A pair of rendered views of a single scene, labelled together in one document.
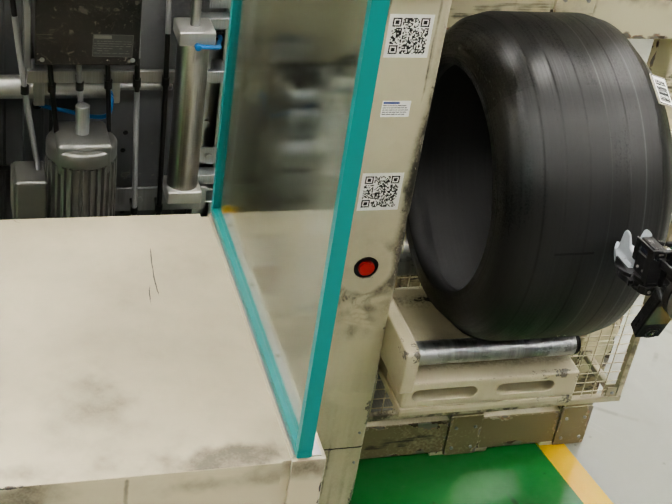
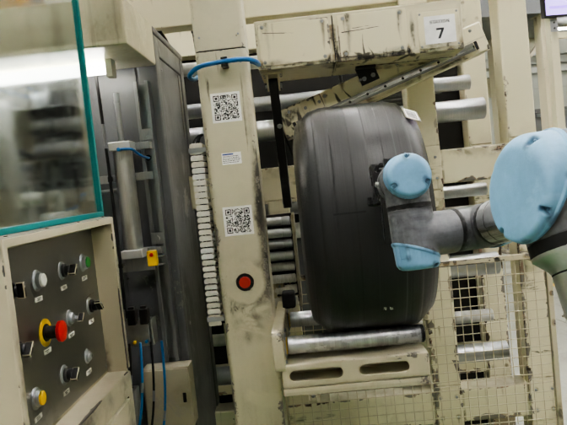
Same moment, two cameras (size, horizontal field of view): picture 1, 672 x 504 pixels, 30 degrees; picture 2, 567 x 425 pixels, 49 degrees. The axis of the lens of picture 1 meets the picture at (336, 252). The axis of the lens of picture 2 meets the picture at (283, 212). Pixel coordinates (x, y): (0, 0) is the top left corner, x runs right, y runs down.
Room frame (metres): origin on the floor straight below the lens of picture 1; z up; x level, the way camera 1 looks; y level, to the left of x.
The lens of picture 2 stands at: (0.43, -0.78, 1.31)
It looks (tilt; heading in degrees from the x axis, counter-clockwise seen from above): 3 degrees down; 23
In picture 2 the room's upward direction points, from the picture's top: 6 degrees counter-clockwise
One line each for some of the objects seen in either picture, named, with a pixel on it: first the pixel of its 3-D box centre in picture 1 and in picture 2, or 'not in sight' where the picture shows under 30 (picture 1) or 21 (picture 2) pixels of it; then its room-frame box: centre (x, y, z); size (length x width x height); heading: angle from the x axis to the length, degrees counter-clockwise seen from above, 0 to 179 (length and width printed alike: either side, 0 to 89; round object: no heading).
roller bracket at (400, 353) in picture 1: (379, 308); (282, 332); (1.96, -0.10, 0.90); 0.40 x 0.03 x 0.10; 21
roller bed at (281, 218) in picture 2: not in sight; (268, 260); (2.30, 0.07, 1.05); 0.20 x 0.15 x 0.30; 111
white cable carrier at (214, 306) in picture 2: not in sight; (208, 234); (1.86, 0.03, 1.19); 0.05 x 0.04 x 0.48; 21
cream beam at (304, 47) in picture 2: not in sight; (355, 44); (2.35, -0.28, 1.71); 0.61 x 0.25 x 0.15; 111
